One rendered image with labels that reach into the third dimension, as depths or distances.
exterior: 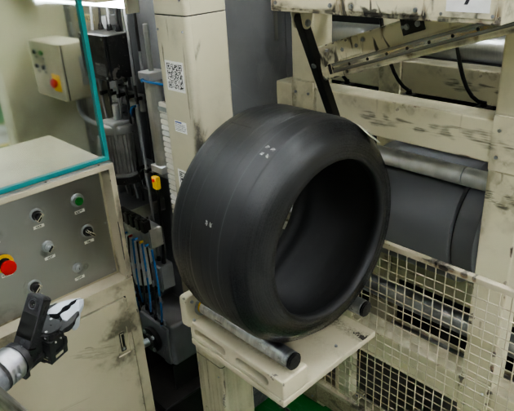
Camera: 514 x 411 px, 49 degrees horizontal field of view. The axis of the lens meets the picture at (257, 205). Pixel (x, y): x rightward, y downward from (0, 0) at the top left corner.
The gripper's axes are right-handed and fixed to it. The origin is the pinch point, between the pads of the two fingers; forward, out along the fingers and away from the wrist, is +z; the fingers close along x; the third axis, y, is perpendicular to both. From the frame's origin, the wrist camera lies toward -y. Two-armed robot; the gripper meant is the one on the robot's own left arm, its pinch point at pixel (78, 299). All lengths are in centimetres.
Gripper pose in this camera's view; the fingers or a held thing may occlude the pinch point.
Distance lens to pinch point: 141.9
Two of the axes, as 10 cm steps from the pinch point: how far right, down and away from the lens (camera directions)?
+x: 9.1, 2.5, -3.3
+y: -0.7, 8.8, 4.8
